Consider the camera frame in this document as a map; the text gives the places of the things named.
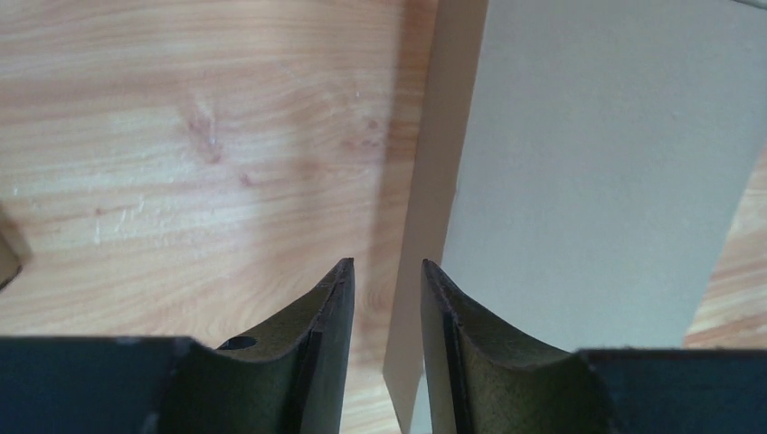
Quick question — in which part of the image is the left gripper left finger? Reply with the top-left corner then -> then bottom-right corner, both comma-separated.
1,259 -> 355,433

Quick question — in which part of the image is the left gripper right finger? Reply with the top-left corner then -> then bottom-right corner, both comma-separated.
421,260 -> 766,433

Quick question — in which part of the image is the large cardboard sheet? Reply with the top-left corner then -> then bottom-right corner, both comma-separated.
383,1 -> 766,433

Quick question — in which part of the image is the small brown cardboard box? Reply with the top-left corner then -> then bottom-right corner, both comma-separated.
0,235 -> 23,290

